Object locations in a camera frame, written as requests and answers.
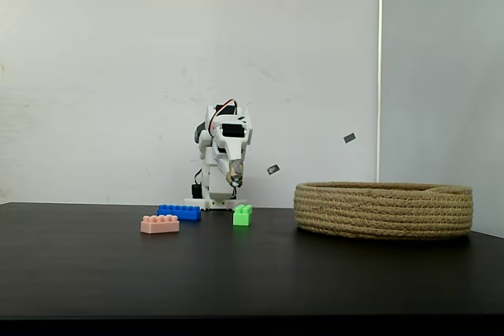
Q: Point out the green lego block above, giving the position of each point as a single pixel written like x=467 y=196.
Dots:
x=241 y=216

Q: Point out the blue lego block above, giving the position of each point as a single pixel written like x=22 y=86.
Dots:
x=180 y=213

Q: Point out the pink lego block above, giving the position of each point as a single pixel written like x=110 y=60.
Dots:
x=160 y=225

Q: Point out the grey tape piece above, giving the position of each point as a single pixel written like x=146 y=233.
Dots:
x=273 y=169
x=349 y=138

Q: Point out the white vertical wall trim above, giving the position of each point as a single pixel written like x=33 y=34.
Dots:
x=380 y=68

